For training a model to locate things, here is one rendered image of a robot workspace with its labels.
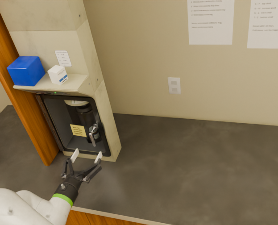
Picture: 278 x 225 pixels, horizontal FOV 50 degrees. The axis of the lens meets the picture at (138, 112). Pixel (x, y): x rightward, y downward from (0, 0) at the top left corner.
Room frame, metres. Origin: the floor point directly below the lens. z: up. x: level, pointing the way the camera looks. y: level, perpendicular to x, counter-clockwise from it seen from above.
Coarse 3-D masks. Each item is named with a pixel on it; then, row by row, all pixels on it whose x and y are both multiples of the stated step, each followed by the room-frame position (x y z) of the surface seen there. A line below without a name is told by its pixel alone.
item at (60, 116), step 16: (48, 96) 1.20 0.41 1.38; (64, 96) 1.17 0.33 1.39; (80, 96) 1.14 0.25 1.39; (48, 112) 1.22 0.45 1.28; (64, 112) 1.18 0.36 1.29; (80, 112) 1.15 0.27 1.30; (96, 112) 1.11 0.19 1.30; (64, 128) 1.20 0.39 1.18; (96, 128) 1.12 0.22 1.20; (64, 144) 1.22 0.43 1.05; (80, 144) 1.17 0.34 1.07; (96, 144) 1.13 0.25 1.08
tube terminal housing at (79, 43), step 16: (16, 32) 1.23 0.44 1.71; (32, 32) 1.20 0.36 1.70; (48, 32) 1.17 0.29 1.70; (64, 32) 1.14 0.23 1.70; (80, 32) 1.14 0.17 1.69; (16, 48) 1.24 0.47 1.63; (32, 48) 1.21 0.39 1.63; (48, 48) 1.18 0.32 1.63; (64, 48) 1.15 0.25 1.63; (80, 48) 1.12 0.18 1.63; (48, 64) 1.19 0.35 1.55; (80, 64) 1.13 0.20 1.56; (96, 64) 1.19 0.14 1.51; (96, 80) 1.16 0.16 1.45; (96, 96) 1.12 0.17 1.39; (112, 128) 1.18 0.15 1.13; (112, 144) 1.14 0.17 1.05; (112, 160) 1.12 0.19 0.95
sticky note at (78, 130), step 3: (72, 126) 1.18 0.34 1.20; (75, 126) 1.17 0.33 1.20; (78, 126) 1.16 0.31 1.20; (81, 126) 1.15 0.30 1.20; (72, 129) 1.18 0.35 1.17; (75, 129) 1.17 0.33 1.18; (78, 129) 1.16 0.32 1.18; (81, 129) 1.16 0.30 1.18; (84, 129) 1.15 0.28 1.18; (75, 132) 1.17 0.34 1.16; (78, 132) 1.17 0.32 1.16; (81, 132) 1.16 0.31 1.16; (84, 132) 1.15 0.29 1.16; (78, 135) 1.17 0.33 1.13; (81, 135) 1.16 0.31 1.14; (84, 135) 1.15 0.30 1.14
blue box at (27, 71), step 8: (24, 56) 1.22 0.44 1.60; (32, 56) 1.20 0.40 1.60; (16, 64) 1.15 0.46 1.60; (24, 64) 1.14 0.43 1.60; (32, 64) 1.14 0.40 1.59; (40, 64) 1.18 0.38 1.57; (16, 72) 1.12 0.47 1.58; (24, 72) 1.11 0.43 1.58; (32, 72) 1.12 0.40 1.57; (40, 72) 1.16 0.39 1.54; (16, 80) 1.13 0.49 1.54; (24, 80) 1.12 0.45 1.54; (32, 80) 1.11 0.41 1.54
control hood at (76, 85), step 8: (40, 80) 1.14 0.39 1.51; (48, 80) 1.13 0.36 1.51; (72, 80) 1.09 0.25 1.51; (80, 80) 1.08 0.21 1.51; (88, 80) 1.10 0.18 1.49; (16, 88) 1.13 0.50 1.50; (24, 88) 1.11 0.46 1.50; (32, 88) 1.10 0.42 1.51; (40, 88) 1.08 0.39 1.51; (48, 88) 1.07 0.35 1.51; (56, 88) 1.05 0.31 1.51; (64, 88) 1.04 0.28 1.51; (72, 88) 1.03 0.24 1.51; (80, 88) 1.03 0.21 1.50; (88, 88) 1.08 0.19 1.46
